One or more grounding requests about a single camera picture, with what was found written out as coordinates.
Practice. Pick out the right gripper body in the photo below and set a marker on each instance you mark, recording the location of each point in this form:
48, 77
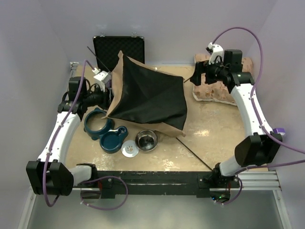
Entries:
203, 67

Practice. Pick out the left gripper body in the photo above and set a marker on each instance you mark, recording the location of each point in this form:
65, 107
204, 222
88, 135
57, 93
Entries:
107, 101

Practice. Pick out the beige and black pet tent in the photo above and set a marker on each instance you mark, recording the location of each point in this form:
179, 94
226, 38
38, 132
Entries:
148, 98

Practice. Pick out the black tent pole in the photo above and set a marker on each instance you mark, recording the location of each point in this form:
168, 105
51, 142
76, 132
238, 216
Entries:
194, 154
99, 60

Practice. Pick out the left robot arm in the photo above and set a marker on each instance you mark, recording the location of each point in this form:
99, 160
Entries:
71, 110

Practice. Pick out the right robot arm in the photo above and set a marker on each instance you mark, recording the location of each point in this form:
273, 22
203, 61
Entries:
261, 143

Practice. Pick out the beige patterned pet cushion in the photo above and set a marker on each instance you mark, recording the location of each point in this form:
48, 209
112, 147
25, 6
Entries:
217, 92

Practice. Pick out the teal double pet bowl stand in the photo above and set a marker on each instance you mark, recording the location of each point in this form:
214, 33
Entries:
111, 139

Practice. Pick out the stainless steel pet bowl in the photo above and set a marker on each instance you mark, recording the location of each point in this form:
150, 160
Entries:
146, 140

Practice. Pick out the black poker chip case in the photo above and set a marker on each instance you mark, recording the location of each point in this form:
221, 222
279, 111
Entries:
108, 47

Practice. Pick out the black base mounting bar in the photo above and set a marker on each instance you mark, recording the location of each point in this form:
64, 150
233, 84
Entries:
192, 183

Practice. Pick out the purple box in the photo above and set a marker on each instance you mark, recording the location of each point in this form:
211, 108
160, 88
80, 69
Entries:
279, 130

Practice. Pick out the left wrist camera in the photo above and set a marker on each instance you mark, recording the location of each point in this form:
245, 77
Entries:
102, 78

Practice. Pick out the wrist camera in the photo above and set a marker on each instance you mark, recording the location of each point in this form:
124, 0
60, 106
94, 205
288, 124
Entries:
214, 51
102, 78

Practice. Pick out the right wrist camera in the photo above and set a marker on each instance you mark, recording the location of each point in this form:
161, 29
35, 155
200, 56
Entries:
214, 51

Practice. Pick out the aluminium frame rail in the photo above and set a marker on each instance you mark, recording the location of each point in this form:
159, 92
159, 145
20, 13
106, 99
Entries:
259, 182

